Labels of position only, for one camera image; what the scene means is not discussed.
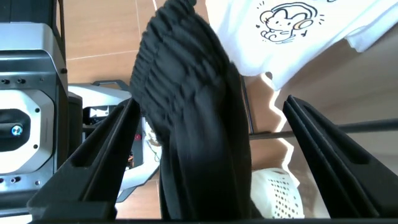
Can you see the black garment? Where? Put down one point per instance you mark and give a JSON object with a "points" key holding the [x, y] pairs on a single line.
{"points": [[192, 109]]}

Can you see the white printed t-shirt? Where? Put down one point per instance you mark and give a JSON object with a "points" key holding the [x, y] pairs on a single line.
{"points": [[248, 46]]}

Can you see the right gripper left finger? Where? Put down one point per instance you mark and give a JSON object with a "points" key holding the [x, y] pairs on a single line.
{"points": [[93, 174]]}

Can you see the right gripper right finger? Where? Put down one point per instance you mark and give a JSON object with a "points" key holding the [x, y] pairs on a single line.
{"points": [[351, 180]]}

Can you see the white laundry basket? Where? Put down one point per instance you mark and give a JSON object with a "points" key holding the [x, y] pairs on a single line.
{"points": [[273, 193]]}

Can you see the beige curtain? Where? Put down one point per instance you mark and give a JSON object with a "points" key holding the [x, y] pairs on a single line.
{"points": [[357, 93]]}

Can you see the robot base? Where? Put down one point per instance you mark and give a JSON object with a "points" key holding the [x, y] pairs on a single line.
{"points": [[31, 62]]}

